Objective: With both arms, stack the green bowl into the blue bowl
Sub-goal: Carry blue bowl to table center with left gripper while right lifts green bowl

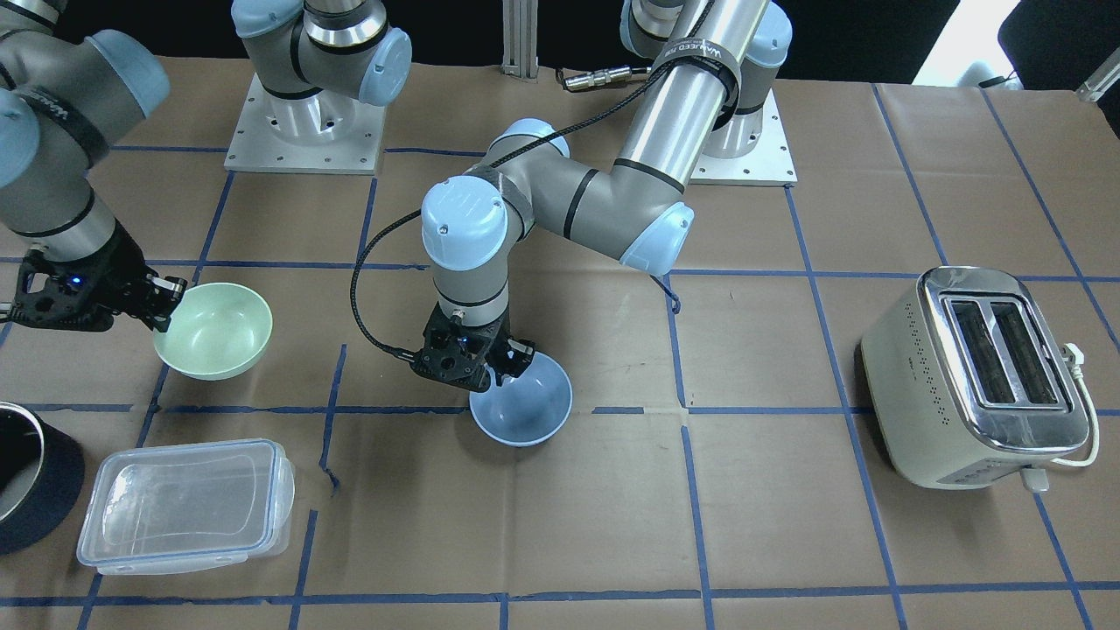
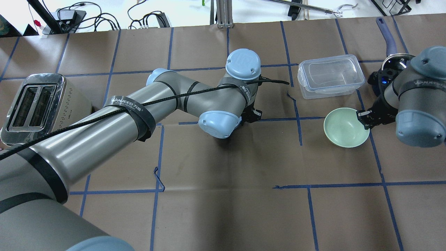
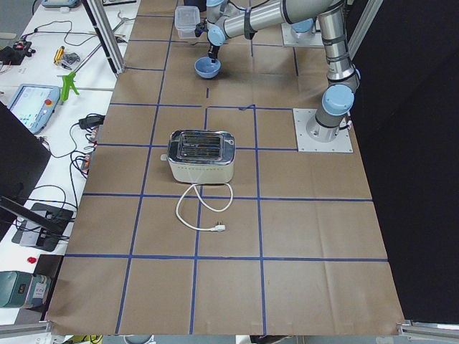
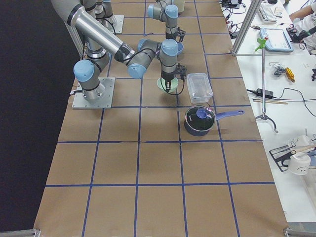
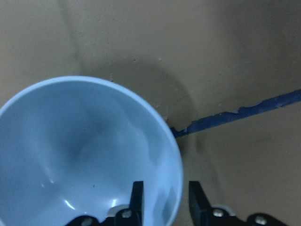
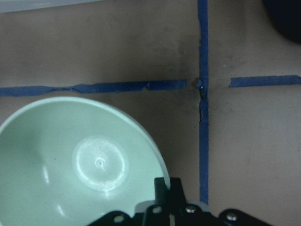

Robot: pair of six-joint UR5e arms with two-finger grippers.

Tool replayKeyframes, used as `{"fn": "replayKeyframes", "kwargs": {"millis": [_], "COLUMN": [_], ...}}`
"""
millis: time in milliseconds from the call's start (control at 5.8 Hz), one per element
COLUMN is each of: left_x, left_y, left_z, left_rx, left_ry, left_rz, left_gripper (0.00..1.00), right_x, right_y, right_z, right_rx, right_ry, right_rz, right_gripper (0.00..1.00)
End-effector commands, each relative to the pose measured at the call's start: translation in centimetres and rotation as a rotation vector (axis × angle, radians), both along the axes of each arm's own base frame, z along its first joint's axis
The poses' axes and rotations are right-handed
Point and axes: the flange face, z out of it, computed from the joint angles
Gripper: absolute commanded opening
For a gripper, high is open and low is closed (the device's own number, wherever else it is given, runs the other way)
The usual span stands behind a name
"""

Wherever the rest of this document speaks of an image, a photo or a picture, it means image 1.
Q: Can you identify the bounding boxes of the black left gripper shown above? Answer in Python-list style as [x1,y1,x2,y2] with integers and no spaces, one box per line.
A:
[411,304,536,392]

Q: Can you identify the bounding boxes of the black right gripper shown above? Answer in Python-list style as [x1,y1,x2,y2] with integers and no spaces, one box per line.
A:
[9,223,188,333]

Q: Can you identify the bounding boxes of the blue bowl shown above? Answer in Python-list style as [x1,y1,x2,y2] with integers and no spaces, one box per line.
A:
[469,352,573,447]

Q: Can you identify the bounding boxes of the green bowl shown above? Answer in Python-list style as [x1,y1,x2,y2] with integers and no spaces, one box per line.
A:
[153,282,273,382]

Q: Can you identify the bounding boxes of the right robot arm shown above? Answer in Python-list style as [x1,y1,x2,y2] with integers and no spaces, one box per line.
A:
[1,1,188,333]

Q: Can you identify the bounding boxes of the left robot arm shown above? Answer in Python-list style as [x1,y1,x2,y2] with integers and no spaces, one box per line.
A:
[402,1,793,392]

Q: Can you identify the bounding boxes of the clear plastic container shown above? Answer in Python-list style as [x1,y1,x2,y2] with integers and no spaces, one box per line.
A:
[76,438,295,577]

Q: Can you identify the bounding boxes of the dark blue saucepan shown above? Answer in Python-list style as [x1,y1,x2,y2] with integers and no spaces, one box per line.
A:
[1,402,87,556]

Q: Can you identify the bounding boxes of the cream toaster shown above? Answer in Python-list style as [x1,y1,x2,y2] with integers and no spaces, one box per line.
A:
[859,266,1099,492]

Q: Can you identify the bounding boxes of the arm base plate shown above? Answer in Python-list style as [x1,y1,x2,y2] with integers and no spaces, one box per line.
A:
[224,76,388,175]
[689,91,799,187]

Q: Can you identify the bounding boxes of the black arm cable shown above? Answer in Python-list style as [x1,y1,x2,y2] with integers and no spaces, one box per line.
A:
[349,61,675,364]

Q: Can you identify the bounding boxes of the aluminium frame post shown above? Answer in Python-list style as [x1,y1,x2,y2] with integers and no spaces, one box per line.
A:
[500,0,539,82]

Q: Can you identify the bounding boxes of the white toaster power cord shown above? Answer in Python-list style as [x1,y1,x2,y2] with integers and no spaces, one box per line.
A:
[1019,343,1100,493]

